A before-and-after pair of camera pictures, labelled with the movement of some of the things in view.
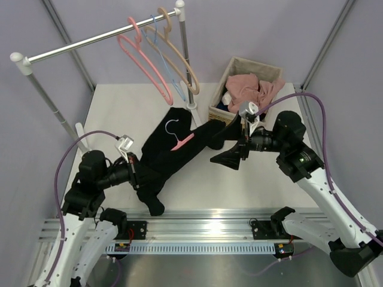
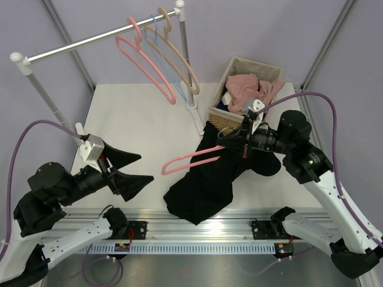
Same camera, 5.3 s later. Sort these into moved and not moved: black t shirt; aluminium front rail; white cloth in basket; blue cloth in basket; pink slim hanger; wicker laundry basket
Moved: pink slim hanger; black t shirt
Not moved: blue cloth in basket; white cloth in basket; wicker laundry basket; aluminium front rail
